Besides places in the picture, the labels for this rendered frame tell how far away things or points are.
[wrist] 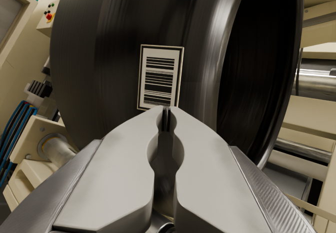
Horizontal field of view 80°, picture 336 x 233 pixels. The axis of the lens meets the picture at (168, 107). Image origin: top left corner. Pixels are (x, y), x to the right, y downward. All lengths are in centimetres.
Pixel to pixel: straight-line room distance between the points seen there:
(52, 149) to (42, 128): 5
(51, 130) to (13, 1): 53
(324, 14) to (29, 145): 92
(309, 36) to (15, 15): 101
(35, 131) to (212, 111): 38
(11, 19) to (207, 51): 78
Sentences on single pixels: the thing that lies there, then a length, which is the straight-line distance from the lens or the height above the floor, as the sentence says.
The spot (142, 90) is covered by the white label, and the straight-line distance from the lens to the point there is 19.
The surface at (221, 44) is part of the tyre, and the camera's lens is 23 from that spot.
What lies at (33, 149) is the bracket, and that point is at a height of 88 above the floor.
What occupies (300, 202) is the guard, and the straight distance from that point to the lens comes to 69.
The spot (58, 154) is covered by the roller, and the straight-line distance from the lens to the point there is 44.
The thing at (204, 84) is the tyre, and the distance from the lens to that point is 21.
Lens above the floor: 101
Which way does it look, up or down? 9 degrees up
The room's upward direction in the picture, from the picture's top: 23 degrees clockwise
